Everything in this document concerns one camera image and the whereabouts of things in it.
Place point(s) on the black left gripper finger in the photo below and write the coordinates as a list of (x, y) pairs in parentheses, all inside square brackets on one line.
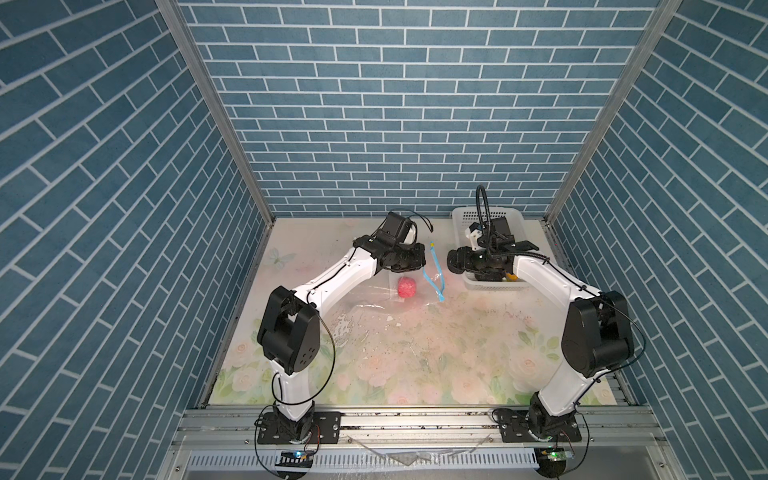
[(418, 251), (417, 264)]

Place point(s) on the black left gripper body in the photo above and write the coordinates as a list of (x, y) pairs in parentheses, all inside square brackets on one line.
[(402, 257)]

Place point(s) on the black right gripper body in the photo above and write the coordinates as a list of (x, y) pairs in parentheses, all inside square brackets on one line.
[(480, 261)]

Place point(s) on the pink round food ball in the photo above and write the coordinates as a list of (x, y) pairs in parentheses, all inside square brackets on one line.
[(406, 287)]

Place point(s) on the clear zip top bag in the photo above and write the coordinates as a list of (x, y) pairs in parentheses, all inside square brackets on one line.
[(375, 304)]

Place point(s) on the small black food ball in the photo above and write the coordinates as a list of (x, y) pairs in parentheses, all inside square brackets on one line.
[(456, 261)]

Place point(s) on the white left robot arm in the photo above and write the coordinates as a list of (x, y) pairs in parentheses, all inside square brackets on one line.
[(291, 325)]

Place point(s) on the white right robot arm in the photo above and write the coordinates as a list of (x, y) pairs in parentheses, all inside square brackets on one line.
[(597, 333)]

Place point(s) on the white plastic perforated basket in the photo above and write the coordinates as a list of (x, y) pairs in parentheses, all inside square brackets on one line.
[(464, 216)]

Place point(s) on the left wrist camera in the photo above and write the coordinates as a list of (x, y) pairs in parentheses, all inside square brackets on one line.
[(396, 230)]

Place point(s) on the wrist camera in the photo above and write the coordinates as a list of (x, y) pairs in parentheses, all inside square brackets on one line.
[(475, 235), (396, 230)]

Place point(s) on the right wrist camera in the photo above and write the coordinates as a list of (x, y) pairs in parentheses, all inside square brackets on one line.
[(475, 235)]

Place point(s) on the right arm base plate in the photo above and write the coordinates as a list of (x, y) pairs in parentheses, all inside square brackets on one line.
[(535, 425)]

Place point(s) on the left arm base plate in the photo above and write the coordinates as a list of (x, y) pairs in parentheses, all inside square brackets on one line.
[(300, 427)]

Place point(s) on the aluminium mounting rail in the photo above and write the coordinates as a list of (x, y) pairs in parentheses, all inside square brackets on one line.
[(460, 442)]

